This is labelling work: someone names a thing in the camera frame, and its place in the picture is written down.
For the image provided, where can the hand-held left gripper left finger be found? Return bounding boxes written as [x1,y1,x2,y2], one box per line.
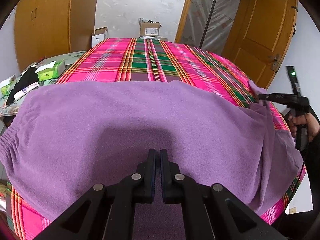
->
[37,149,157,240]

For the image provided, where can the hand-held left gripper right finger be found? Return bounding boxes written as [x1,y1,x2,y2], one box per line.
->
[160,149,288,240]

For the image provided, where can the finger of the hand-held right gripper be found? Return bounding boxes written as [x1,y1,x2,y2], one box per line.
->
[257,93,293,104]

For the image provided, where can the purple fleece pants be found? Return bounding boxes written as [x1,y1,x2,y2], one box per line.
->
[0,80,304,222]

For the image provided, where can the person's right hand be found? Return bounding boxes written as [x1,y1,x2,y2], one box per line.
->
[287,112,320,143]

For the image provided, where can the wooden door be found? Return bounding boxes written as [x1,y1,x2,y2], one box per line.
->
[221,0,298,89]

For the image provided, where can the pink green plaid bed sheet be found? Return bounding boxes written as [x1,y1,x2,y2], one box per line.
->
[6,37,307,240]

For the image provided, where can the brown cardboard box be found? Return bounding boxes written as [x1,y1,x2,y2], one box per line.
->
[139,18,162,37]

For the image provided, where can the green tissue box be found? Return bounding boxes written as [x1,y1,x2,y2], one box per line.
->
[0,75,18,97]
[37,60,66,82]

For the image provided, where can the white cardboard box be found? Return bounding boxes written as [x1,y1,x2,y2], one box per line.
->
[91,27,108,48]

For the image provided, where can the black cloth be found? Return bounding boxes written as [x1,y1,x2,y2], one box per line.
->
[5,66,39,105]

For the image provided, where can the wooden wardrobe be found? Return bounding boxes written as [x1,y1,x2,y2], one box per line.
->
[14,0,100,73]

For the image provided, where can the metal door handle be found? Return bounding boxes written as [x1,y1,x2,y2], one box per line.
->
[269,54,282,70]

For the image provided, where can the wooden door frame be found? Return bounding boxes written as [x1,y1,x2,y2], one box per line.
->
[174,0,198,44]

